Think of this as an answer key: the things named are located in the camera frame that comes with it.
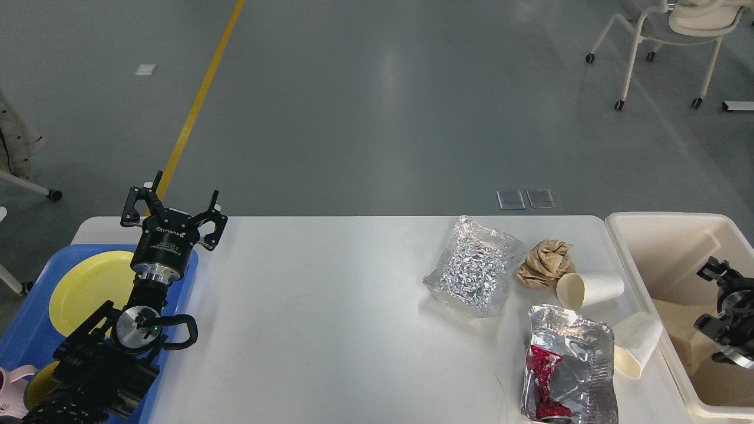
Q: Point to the teal green mug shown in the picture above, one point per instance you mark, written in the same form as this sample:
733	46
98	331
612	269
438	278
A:
41	384

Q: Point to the white paper cup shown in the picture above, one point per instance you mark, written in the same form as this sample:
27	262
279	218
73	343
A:
576	290
635	339

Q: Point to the brown paper bag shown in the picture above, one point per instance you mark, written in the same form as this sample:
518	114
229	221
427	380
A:
694	349

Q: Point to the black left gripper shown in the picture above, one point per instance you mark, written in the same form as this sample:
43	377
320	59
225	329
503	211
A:
163	253

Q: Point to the white polka-dot cloth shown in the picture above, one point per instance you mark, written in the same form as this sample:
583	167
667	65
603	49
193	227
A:
19	141

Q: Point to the red foil snack wrapper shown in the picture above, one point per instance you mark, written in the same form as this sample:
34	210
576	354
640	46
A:
569	369

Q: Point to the aluminium foil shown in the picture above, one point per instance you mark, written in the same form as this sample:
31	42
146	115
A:
475	270

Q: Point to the beige plastic bin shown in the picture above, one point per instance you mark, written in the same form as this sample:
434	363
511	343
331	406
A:
662	252

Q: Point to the pink mug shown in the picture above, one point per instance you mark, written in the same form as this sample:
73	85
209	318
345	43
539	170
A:
13	388

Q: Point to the white rolling chair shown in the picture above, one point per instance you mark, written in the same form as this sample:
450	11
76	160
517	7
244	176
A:
680	23

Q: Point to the crumpled brown paper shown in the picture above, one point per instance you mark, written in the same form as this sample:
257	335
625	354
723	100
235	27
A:
545	264

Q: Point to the blue plastic tray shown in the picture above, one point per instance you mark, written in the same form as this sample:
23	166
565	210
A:
32	340

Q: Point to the white bar on floor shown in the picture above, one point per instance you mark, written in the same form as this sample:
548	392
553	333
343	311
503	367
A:
738	106

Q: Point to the metal floor socket plate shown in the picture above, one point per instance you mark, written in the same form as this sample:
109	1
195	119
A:
520	200

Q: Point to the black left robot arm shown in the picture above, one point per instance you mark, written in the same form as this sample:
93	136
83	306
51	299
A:
106	365

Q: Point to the white chair leg with caster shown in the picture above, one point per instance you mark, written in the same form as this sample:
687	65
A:
53	195

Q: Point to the yellow plastic plate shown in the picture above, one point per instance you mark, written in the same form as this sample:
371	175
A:
102	277

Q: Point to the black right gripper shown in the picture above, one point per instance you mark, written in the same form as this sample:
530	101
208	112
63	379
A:
732	330

